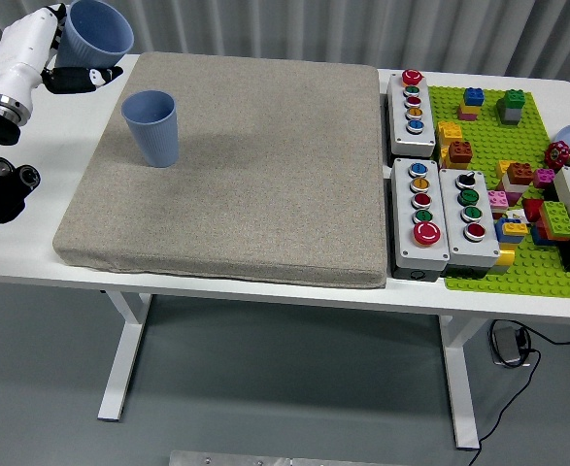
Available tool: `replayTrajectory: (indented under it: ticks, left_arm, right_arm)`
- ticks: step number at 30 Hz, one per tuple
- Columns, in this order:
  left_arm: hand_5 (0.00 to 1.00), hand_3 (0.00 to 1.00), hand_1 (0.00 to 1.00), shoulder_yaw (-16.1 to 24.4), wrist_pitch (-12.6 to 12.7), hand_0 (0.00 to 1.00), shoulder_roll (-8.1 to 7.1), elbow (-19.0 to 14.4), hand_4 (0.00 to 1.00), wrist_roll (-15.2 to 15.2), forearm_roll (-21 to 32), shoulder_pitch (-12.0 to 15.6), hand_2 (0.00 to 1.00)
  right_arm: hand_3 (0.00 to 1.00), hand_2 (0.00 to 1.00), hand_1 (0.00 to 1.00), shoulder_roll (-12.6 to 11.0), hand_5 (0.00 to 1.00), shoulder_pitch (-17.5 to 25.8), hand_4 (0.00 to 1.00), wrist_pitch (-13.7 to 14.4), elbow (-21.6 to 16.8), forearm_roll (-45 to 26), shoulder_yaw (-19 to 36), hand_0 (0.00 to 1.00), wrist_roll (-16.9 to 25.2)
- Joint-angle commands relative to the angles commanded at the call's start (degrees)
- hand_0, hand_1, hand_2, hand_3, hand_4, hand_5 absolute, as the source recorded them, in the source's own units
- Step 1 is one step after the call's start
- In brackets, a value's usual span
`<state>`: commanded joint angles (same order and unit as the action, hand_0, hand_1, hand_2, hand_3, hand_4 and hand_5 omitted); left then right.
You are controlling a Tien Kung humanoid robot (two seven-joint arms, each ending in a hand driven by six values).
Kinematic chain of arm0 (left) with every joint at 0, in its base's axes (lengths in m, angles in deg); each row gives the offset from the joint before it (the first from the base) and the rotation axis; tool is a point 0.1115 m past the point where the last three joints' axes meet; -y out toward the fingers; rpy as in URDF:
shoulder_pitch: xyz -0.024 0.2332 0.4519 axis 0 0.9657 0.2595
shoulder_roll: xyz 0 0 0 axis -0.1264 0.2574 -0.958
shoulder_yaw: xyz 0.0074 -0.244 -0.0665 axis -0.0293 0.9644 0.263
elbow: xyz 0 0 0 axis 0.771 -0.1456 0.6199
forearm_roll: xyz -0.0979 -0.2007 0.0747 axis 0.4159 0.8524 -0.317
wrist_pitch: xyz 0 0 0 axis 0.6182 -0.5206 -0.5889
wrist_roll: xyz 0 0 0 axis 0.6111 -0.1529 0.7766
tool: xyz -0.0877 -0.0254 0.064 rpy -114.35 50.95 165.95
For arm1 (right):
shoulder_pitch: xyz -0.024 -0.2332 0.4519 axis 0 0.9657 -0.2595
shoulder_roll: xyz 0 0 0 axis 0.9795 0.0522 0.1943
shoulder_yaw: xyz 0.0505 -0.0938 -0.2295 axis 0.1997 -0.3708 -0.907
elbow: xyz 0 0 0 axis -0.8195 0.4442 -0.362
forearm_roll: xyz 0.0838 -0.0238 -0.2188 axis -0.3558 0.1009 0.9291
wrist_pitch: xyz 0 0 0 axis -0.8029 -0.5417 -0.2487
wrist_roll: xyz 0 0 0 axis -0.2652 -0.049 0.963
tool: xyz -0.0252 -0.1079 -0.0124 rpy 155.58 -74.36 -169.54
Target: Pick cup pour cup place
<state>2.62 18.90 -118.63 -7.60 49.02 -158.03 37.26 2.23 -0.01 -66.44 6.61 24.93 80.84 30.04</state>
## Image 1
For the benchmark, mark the grey pleated curtain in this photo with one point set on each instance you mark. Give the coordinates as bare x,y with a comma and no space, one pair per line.
265,24

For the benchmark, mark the brown toy brick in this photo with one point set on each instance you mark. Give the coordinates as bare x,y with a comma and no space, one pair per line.
519,173
459,152

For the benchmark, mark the white toy brick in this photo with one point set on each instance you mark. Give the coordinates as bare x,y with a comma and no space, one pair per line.
513,188

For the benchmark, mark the dark green toy brick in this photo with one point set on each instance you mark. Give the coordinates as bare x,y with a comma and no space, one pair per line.
514,98

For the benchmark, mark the grey toy brick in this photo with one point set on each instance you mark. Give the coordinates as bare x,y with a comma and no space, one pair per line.
510,115

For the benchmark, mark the grey-brown mat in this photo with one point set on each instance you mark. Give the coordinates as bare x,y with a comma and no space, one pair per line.
265,170

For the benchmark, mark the red toy brick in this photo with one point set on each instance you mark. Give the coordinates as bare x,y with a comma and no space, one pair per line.
532,209

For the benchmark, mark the magenta toy brick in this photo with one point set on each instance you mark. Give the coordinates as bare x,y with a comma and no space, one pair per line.
543,178

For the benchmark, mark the yellow round toy brick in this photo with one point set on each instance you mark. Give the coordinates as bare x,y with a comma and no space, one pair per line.
504,255

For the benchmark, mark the lime green toy brick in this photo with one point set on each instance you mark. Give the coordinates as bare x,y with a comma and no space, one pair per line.
558,218

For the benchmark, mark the blue toy brick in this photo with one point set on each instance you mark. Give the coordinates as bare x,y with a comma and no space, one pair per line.
499,235
474,96

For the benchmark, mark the blue ribbed cup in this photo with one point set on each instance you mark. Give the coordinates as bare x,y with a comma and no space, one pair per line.
95,39
156,138

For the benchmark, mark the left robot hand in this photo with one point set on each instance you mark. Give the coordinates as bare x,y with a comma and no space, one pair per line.
20,48

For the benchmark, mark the grey five-button control box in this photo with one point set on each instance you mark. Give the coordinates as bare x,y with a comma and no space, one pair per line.
406,252
413,139

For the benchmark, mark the red round toy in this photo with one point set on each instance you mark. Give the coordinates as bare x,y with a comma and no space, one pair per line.
556,155

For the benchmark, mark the white table leg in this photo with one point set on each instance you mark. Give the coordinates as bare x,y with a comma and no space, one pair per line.
461,388
119,388

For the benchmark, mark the pink toy brick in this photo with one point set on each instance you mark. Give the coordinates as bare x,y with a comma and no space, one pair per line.
466,116
497,198

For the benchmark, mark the grey four-button control box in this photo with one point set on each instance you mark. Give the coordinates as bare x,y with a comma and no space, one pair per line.
464,252

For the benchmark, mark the grey power adapter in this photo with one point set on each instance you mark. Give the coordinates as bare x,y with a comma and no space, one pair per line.
507,345

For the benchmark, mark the green brick baseplate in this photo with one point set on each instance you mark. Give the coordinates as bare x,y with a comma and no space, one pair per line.
488,143

